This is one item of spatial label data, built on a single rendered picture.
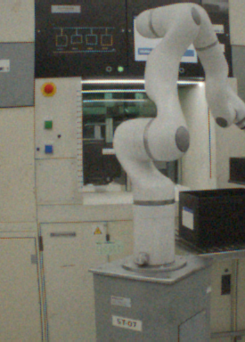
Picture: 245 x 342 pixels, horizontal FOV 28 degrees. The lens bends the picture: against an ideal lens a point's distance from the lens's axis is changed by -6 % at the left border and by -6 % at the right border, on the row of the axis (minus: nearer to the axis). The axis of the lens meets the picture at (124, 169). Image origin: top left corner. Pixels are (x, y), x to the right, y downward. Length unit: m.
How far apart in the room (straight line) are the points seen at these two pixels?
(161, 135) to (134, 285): 0.41
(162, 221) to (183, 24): 0.57
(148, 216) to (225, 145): 0.88
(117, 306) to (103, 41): 1.18
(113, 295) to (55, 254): 0.76
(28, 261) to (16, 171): 0.38
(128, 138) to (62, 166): 0.73
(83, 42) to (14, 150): 0.54
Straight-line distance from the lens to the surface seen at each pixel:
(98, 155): 2.67
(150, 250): 1.46
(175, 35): 1.51
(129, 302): 1.44
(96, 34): 2.20
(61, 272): 2.20
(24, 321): 2.27
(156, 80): 1.48
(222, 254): 1.66
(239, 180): 1.93
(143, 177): 1.45
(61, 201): 2.16
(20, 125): 2.14
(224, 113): 1.78
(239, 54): 2.35
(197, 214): 1.73
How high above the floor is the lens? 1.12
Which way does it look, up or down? 3 degrees down
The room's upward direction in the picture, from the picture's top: 1 degrees counter-clockwise
